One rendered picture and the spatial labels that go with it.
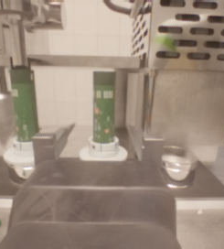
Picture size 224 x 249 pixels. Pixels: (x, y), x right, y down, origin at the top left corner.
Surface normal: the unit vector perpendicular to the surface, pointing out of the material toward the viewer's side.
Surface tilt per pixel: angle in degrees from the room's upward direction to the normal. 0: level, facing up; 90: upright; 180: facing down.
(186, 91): 90
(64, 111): 90
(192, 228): 0
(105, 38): 90
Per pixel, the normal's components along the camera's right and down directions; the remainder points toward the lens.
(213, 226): 0.03, -0.96
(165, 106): 0.02, 0.28
